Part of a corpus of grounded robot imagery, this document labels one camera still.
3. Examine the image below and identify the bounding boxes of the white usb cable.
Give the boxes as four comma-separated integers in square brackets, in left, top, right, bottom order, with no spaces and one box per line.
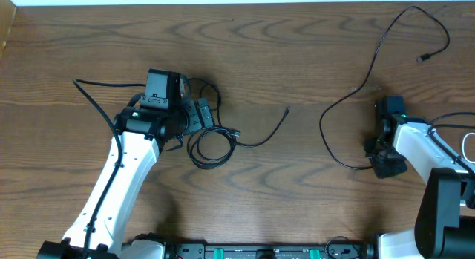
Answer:
[462,131,475,164]

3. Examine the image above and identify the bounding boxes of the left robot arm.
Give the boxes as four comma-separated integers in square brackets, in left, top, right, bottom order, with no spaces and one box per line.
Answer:
[37,69,212,258]

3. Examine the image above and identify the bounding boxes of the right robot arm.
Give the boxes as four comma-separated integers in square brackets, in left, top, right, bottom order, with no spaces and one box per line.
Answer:
[361,96,474,258]

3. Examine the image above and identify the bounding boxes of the wooden board at left edge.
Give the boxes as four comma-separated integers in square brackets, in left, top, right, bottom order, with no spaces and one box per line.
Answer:
[0,0,17,56]

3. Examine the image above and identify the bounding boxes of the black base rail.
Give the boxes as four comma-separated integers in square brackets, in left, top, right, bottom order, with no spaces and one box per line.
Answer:
[122,232,383,259]

